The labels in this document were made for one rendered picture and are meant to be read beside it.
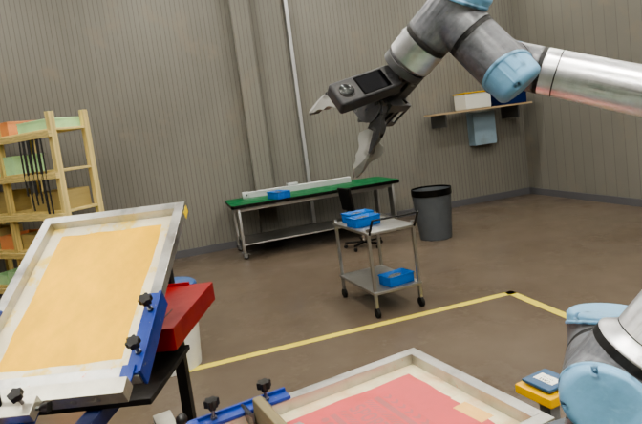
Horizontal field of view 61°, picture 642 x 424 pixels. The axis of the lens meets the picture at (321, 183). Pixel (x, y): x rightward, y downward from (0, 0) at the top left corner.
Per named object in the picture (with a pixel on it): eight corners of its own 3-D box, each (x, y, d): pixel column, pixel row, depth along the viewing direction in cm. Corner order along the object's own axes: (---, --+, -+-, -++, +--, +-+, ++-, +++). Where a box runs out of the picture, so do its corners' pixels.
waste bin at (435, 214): (463, 237, 766) (459, 186, 759) (427, 243, 751) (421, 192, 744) (443, 230, 822) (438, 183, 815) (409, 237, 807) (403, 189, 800)
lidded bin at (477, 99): (479, 108, 994) (477, 92, 991) (493, 106, 951) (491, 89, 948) (453, 111, 980) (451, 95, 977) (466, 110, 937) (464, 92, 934)
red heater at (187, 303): (125, 312, 270) (120, 288, 269) (215, 302, 267) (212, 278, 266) (60, 367, 210) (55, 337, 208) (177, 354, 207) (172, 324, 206)
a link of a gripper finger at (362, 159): (384, 179, 96) (393, 127, 93) (364, 182, 91) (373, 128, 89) (370, 174, 98) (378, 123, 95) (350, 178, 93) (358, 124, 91)
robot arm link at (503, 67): (550, 69, 82) (500, 19, 85) (541, 66, 73) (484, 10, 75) (510, 106, 86) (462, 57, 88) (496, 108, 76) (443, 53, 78)
